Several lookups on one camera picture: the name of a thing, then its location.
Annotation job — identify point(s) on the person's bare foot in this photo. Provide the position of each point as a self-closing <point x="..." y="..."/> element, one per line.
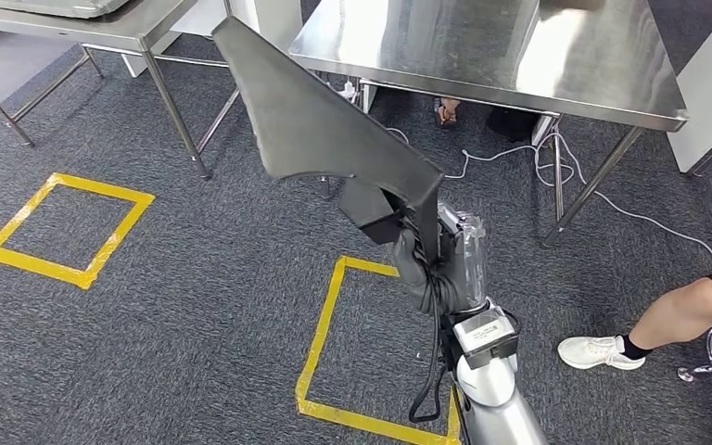
<point x="448" y="113"/>

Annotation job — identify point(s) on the white sneaker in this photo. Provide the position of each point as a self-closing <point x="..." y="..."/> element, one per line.
<point x="589" y="353"/>

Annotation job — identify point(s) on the black bag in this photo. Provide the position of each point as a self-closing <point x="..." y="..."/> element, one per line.
<point x="512" y="126"/>

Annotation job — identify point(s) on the yellow floor tape square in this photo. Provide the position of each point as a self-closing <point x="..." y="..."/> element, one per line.
<point x="86" y="279"/>
<point x="320" y="338"/>

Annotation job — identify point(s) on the steel tray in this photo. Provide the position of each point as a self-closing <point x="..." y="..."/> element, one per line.
<point x="55" y="6"/>

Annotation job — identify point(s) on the stainless steel table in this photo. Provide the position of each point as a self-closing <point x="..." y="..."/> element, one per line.
<point x="116" y="24"/>

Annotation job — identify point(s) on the white power strip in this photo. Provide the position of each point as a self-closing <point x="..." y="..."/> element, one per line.
<point x="350" y="91"/>

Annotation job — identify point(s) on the white partition panel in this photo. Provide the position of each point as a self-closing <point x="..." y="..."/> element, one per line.
<point x="264" y="18"/>

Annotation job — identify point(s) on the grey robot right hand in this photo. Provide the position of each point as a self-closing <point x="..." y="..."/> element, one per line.
<point x="466" y="264"/>

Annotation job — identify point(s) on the stainless steel workbench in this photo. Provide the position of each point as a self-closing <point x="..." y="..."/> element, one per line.
<point x="485" y="49"/>

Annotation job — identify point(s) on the person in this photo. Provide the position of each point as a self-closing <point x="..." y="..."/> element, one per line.
<point x="681" y="313"/>

